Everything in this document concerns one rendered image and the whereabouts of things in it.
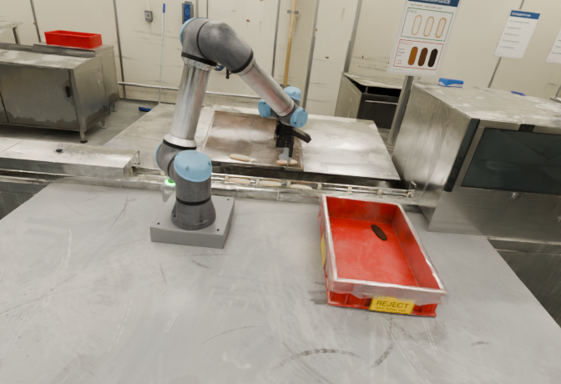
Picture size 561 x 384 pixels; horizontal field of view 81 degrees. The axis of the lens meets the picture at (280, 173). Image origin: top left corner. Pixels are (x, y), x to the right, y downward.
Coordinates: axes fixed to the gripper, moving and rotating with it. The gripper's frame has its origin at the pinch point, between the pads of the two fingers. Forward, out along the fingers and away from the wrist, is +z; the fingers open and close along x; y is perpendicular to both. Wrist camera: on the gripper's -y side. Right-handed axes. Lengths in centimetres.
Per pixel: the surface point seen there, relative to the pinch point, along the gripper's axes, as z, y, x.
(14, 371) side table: -8, 76, 89
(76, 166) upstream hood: -3, 89, 10
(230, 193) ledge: 3.5, 27.7, 20.5
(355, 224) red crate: 2.9, -20.9, 41.7
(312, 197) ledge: 2.2, -6.9, 25.7
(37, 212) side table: 2, 97, 31
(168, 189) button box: -2, 52, 23
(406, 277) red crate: -2, -28, 70
